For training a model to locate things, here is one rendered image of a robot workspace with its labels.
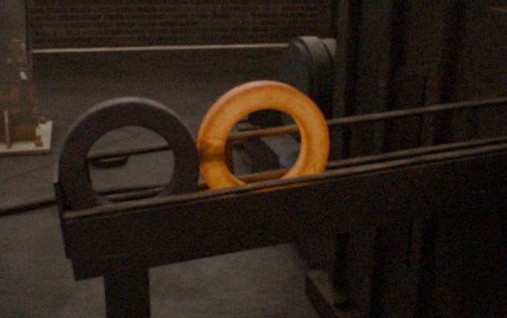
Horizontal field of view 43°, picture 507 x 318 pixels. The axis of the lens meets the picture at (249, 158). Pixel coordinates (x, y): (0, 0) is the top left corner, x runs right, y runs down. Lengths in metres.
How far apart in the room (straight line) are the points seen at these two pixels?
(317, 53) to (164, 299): 0.94
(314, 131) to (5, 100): 2.65
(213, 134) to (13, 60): 2.57
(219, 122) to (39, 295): 1.24
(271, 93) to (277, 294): 1.13
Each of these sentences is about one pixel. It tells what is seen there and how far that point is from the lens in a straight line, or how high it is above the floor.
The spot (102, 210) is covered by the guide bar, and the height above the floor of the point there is 0.63.
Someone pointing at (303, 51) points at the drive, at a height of 0.64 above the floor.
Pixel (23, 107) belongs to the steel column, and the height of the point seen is 0.21.
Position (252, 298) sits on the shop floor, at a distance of 1.91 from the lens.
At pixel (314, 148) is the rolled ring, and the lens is 0.92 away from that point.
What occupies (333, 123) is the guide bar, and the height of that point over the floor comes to 0.71.
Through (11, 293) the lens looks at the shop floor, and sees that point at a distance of 2.04.
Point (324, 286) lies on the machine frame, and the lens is 1.84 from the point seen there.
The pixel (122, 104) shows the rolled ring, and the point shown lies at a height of 0.76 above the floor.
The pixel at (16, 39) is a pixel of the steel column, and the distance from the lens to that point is 3.36.
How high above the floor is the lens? 0.95
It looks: 17 degrees down
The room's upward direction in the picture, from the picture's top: 1 degrees clockwise
